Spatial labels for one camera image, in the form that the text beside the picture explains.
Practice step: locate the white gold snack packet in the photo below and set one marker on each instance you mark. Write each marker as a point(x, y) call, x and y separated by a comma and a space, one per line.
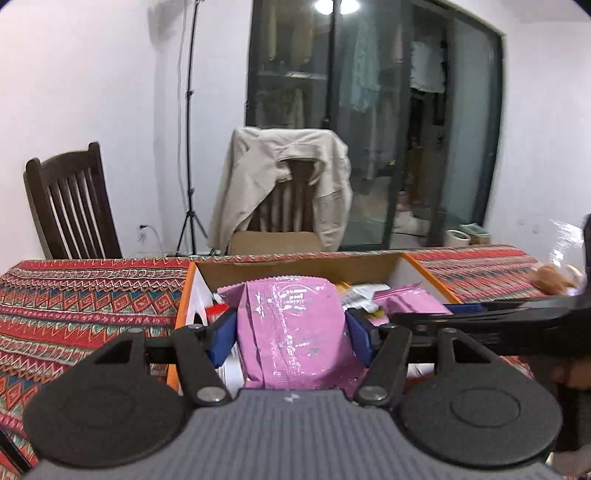
point(362, 293)

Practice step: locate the pink snack packet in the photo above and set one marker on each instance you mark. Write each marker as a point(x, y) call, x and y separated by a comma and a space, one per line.
point(411, 300)
point(295, 332)

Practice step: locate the beige jacket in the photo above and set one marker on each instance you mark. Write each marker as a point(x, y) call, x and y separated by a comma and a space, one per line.
point(258, 175)

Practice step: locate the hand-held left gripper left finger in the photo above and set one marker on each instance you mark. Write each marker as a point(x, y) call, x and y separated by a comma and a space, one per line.
point(224, 331)

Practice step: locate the brown wooden chair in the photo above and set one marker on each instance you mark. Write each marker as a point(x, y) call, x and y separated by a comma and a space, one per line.
point(277, 242)

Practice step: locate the white wall outlet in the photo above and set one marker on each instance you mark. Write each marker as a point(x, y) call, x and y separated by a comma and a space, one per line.
point(142, 230)

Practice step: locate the clear bread packet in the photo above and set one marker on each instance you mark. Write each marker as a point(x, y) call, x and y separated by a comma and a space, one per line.
point(554, 277)

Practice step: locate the white hanging garment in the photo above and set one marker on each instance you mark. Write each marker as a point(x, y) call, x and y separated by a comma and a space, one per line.
point(427, 67)

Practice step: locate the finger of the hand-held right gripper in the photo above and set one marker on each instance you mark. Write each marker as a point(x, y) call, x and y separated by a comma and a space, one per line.
point(531, 333)
point(461, 309)

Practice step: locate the person's right hand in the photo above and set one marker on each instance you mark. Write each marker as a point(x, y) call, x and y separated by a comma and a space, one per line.
point(572, 374)

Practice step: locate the orange cardboard box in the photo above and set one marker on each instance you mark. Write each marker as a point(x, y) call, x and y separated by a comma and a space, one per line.
point(295, 266)

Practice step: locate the small pale green box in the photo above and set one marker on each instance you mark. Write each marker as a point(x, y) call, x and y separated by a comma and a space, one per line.
point(478, 230)

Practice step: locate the glass sliding door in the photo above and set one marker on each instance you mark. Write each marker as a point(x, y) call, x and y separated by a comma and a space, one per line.
point(369, 138)

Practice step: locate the dark wooden chair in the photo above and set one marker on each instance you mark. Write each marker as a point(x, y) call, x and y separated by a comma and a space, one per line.
point(74, 203)

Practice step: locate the light blue hanging garment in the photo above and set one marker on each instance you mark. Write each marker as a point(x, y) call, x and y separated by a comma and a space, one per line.
point(365, 64)

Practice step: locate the white tape roll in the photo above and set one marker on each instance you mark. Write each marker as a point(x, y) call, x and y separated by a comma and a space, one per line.
point(458, 237)

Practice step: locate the red white snack packet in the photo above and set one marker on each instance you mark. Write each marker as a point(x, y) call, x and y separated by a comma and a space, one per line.
point(218, 310)

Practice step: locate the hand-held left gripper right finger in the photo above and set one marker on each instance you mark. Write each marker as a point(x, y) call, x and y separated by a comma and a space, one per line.
point(358, 333)

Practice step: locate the black light stand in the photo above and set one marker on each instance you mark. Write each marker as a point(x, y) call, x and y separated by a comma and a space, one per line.
point(189, 138)

